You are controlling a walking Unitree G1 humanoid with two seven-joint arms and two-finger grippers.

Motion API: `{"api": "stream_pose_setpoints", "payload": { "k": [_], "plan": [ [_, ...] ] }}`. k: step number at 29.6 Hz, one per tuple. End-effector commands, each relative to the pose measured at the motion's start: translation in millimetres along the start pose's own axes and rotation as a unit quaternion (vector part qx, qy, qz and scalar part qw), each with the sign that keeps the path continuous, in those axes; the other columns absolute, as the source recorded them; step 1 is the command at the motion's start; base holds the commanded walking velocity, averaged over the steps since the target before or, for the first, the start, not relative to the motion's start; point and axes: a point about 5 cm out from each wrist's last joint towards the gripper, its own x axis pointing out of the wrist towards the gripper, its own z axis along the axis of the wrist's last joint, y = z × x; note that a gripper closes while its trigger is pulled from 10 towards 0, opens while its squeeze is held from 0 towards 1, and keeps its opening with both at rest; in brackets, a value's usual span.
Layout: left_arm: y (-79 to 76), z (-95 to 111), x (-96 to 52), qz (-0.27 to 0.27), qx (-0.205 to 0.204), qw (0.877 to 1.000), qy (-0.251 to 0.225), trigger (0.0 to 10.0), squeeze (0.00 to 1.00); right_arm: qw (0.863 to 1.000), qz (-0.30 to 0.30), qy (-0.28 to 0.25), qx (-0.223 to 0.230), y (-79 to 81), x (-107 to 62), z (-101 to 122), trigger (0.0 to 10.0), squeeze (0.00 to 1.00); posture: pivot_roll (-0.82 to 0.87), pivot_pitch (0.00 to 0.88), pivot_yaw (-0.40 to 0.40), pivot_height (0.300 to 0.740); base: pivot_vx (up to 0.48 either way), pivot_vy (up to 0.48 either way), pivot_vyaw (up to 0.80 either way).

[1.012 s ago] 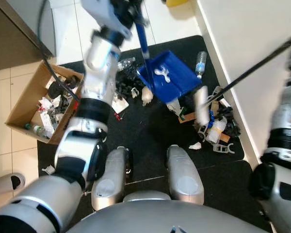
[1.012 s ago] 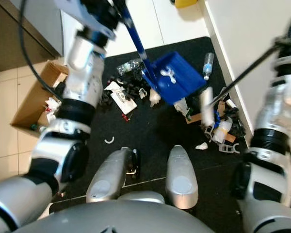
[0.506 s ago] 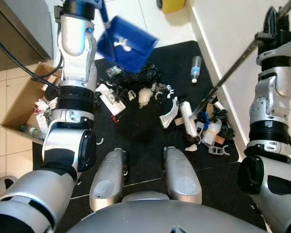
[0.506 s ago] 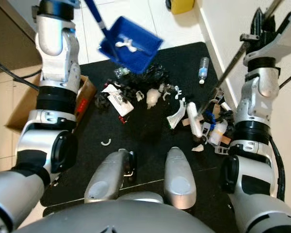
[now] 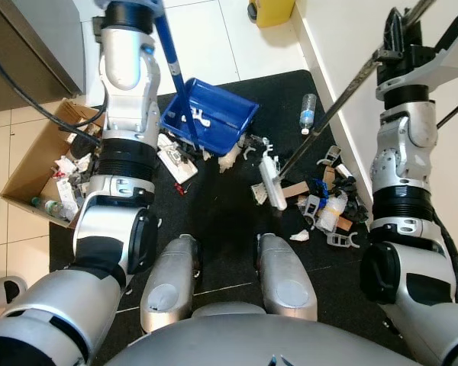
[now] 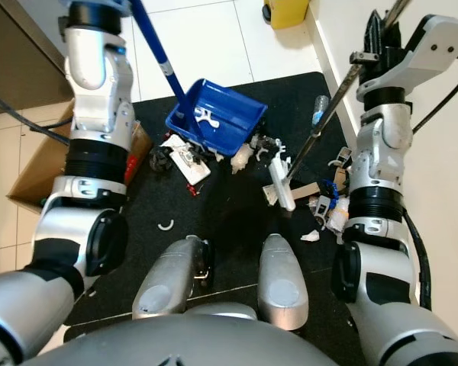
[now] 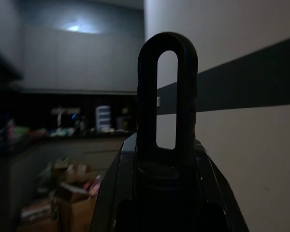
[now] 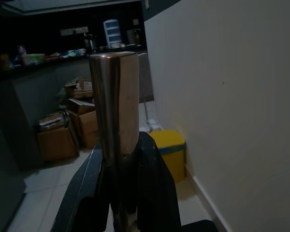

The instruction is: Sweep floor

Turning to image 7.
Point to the white blue striped container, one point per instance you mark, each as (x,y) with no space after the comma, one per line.
(103,118)

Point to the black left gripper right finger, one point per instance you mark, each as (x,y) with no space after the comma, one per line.
(217,193)

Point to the white wall switch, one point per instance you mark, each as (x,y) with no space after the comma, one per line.
(158,101)

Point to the colourful packets on counter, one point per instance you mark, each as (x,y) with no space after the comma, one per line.
(21,133)

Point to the pile of cardboard packaging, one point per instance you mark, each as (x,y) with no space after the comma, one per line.
(75,169)

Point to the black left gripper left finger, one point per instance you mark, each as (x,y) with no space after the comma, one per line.
(116,183)

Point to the large brown cardboard box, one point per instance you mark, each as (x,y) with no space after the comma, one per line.
(75,205)

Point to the flat brown cardboard box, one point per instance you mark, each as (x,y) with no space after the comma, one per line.
(38,217)

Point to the grey wall cabinet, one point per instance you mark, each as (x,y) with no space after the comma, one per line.
(82,62)

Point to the dark kitchen counter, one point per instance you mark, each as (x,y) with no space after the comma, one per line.
(62,145)

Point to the white stand with crossbar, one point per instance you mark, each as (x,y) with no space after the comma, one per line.
(62,113)

